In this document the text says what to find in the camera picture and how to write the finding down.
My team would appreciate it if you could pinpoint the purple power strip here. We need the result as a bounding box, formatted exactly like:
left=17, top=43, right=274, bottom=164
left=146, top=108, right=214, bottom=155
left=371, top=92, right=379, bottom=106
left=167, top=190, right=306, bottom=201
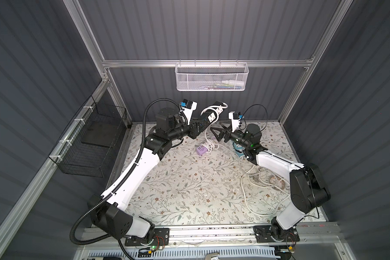
left=196, top=145, right=209, bottom=156

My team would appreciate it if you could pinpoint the black power strip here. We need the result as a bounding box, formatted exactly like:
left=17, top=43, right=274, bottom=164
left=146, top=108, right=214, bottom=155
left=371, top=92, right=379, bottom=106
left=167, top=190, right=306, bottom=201
left=198, top=101, right=228, bottom=131

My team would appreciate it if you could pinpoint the white wire wall basket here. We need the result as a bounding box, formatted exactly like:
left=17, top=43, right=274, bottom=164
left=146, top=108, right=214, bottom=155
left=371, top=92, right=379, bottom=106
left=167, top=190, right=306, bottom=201
left=174, top=62, right=249, bottom=92

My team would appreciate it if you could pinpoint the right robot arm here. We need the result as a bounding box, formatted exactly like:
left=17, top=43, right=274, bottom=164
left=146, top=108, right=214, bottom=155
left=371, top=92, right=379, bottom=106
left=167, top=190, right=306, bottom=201
left=211, top=123, right=331, bottom=242

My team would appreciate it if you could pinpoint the white cord of black strip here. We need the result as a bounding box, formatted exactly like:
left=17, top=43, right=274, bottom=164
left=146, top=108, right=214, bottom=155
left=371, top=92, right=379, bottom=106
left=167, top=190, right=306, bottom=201
left=199, top=102, right=248, bottom=160

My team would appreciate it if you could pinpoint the white cord of teal strip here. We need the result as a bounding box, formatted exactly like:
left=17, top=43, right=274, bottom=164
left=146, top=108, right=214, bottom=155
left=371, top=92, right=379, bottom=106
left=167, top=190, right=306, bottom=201
left=239, top=157, right=293, bottom=218

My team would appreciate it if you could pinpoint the white cord of purple strip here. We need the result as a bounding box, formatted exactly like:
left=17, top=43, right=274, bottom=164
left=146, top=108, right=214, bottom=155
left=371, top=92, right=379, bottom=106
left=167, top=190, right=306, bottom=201
left=201, top=136, right=221, bottom=153

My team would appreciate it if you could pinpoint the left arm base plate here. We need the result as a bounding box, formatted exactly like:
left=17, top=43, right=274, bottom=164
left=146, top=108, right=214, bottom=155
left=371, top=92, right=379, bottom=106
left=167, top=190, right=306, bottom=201
left=124, top=227, right=170, bottom=247

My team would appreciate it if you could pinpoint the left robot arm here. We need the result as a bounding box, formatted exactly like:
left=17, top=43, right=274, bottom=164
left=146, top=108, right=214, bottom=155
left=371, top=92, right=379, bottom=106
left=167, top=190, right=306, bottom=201
left=88, top=107, right=219, bottom=240

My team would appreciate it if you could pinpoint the black corrugated cable conduit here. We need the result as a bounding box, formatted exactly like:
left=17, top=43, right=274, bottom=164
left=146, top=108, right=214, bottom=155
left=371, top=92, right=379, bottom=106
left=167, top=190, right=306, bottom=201
left=69, top=98, right=181, bottom=260

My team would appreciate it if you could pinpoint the teal power strip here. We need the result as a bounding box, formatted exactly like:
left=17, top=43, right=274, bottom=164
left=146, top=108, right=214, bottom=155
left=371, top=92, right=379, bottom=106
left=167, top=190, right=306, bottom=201
left=233, top=143, right=245, bottom=158

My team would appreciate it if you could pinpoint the black wire wall basket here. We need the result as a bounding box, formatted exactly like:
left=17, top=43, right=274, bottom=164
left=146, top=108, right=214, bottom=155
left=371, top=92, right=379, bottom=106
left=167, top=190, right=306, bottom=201
left=49, top=98, right=127, bottom=178

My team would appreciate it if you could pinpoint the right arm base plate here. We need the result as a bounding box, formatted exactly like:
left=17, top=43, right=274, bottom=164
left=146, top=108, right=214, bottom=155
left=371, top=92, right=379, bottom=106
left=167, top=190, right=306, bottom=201
left=253, top=225, right=300, bottom=243

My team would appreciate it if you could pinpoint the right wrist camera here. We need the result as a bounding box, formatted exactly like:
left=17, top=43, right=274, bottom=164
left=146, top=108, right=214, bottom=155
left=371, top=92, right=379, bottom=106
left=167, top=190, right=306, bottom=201
left=229, top=112, right=243, bottom=132

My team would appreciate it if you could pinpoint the black pad in black basket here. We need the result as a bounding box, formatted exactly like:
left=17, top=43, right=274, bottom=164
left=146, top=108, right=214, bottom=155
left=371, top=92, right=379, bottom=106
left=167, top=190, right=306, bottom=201
left=81, top=121, right=119, bottom=148

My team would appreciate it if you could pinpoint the clear tape roll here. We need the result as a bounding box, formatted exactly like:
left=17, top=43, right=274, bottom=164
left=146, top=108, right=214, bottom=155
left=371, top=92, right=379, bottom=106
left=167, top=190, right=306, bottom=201
left=269, top=176, right=286, bottom=190

